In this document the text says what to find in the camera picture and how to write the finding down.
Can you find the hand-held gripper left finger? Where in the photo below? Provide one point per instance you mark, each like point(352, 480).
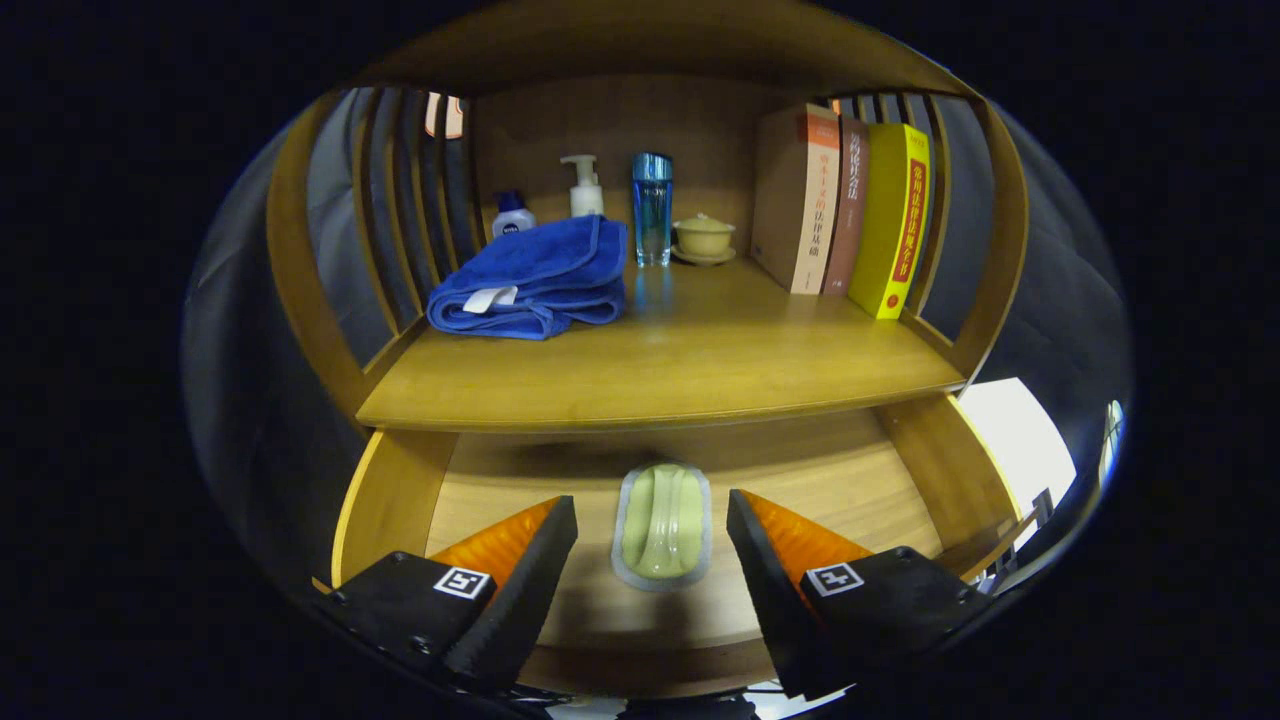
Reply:
point(525, 600)

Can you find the small white blue-capped bottle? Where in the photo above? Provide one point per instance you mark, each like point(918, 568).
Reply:
point(512, 220)

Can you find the brown book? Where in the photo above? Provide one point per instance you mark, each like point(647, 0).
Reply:
point(848, 210)

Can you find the wooden drawer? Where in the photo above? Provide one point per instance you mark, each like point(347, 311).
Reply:
point(820, 470)

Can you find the white pump bottle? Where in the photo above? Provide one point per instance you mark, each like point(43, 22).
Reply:
point(587, 195)

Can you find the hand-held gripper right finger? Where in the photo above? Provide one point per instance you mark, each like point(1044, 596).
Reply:
point(775, 590)

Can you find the yellow lidded tea cup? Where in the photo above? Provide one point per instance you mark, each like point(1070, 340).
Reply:
point(703, 238)

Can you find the wooden cabinet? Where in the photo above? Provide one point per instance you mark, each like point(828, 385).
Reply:
point(620, 130)

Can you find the beige book orange label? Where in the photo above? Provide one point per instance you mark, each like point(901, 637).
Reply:
point(790, 200)

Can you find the wooden countertop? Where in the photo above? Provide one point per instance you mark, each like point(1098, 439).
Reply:
point(700, 360)

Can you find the blue folded towel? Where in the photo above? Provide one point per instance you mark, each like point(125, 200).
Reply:
point(540, 270)

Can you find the blue glass bottle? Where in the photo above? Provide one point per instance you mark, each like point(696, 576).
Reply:
point(652, 215)

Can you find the yellow book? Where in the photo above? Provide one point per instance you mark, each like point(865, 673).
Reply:
point(885, 220)

